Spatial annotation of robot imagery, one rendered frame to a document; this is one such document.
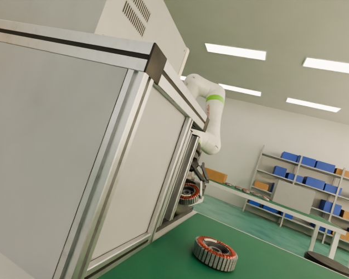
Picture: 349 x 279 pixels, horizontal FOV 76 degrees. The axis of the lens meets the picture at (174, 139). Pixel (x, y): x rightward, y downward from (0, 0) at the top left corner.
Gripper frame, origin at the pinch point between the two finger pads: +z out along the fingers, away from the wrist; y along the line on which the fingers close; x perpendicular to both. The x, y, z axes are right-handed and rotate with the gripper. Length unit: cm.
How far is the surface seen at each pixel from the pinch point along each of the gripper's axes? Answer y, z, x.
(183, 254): -3.6, 30.5, 24.3
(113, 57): 5, 16, 68
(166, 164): 0.6, 15.9, 41.2
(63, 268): 10, 41, 51
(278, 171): -197, -337, -459
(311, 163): -275, -351, -433
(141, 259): 3.9, 34.9, 33.9
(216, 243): -11.5, 25.3, 18.8
